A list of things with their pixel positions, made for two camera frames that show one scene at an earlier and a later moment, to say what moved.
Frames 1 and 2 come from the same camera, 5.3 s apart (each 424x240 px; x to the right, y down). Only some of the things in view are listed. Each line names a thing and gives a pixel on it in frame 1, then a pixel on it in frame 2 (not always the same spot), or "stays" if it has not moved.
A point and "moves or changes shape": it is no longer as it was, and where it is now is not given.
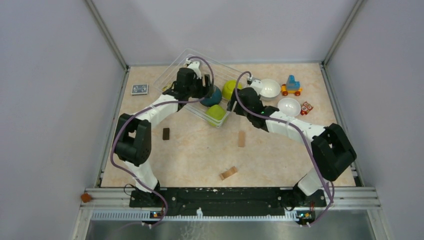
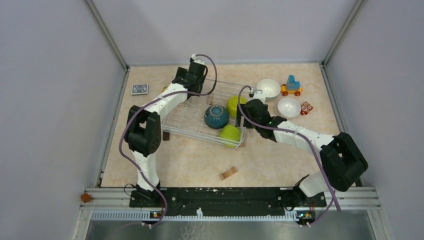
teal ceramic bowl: x=215 y=99 to x=216 y=116
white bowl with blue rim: x=271 y=88 stays
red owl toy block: x=305 y=108 stays
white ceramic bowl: x=289 y=106 stays
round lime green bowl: x=228 y=88 moves or changes shape
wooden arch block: x=231 y=171 stays
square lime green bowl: x=215 y=115 to x=230 y=135
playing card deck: x=139 y=89 stays
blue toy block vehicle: x=291 y=86 stays
